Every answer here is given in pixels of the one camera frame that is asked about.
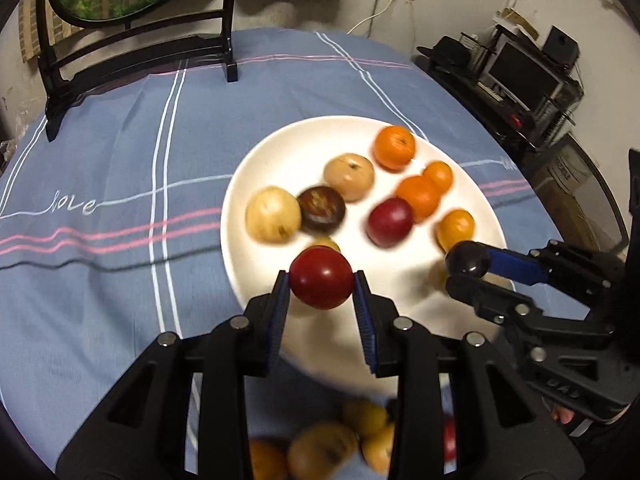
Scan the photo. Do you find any dark purple plum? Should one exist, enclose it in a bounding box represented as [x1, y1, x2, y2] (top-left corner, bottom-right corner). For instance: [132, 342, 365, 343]
[445, 240, 491, 278]

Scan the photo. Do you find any pale striped melon fruit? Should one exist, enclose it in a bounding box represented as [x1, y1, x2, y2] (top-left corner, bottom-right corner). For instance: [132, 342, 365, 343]
[361, 422, 395, 477]

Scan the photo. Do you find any small orange fruit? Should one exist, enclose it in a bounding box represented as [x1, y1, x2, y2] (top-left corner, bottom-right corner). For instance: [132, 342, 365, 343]
[250, 439, 290, 480]

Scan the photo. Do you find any large yellow speckled fruit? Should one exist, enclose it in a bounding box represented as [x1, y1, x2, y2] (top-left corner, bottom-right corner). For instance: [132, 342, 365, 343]
[288, 420, 358, 479]

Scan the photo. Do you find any small orange tomato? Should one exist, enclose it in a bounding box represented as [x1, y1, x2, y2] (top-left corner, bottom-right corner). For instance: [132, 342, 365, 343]
[435, 209, 476, 252]
[422, 160, 454, 195]

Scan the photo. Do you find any large orange fruit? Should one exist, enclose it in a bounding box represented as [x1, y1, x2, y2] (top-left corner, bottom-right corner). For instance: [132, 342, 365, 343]
[394, 176, 442, 223]

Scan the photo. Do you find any large red tomato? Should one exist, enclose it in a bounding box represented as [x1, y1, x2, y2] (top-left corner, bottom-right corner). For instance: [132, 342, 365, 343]
[444, 417, 457, 463]

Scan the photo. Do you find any person's right hand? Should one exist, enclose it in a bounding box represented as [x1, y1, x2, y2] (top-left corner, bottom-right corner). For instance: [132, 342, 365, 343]
[551, 404, 575, 425]

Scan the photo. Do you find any black mesh chair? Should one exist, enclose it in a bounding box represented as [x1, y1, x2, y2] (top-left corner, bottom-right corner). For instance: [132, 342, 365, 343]
[522, 134, 629, 255]

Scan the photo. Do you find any small orange tomato on plate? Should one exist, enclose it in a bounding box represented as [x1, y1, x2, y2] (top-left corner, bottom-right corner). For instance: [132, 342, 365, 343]
[435, 209, 476, 252]

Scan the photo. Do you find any small yellow-green fruit on plate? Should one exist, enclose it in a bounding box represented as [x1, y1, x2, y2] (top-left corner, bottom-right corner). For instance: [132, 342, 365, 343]
[308, 236, 341, 252]

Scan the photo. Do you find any dark red fruit on plate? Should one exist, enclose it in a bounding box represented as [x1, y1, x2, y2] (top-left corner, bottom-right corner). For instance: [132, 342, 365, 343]
[366, 197, 413, 248]

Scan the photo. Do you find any pale speckled fruit on plate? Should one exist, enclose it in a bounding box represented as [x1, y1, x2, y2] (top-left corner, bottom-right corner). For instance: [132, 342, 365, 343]
[245, 186, 302, 244]

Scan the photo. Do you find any white round plate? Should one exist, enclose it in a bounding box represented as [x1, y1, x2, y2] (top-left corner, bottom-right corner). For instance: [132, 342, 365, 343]
[220, 116, 506, 398]

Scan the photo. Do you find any dark brown fruit on plate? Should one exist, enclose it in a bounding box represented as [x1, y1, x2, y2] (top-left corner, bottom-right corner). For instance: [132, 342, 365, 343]
[297, 185, 346, 235]

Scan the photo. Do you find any beige round fruit on plate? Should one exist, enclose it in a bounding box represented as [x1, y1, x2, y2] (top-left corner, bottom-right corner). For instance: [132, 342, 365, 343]
[323, 153, 375, 203]

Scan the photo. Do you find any computer monitor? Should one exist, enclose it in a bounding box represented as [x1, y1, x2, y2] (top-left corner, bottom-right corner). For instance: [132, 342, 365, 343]
[486, 41, 561, 112]

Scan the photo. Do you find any blue striped tablecloth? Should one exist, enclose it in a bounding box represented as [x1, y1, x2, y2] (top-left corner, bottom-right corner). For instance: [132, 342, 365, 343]
[1, 29, 558, 466]

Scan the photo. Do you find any orange tangerine on plate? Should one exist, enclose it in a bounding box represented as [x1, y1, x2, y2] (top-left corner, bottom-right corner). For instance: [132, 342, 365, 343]
[372, 126, 416, 172]

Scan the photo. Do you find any black speaker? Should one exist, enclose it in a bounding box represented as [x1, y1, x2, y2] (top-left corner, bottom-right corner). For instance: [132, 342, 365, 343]
[542, 26, 580, 72]

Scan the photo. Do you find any black media shelf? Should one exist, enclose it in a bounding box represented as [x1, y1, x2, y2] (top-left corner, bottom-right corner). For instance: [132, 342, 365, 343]
[414, 24, 584, 158]

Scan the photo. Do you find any round goldfish screen ornament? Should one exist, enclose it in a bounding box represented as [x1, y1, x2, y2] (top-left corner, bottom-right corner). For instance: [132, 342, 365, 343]
[36, 0, 239, 142]

